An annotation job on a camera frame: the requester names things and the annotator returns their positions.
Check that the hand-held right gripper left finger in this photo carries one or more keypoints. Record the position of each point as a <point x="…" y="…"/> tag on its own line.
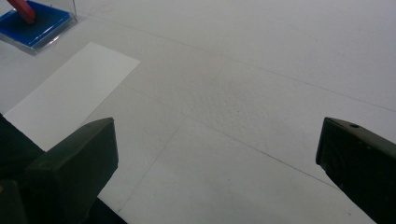
<point x="71" y="168"/>

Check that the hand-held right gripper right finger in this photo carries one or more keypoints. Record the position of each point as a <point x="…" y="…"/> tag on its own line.
<point x="361" y="158"/>

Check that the white paper sheet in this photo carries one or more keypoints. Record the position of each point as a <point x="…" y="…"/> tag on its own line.
<point x="74" y="93"/>

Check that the blue ink pad clear case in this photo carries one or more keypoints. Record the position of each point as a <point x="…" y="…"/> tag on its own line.
<point x="34" y="29"/>

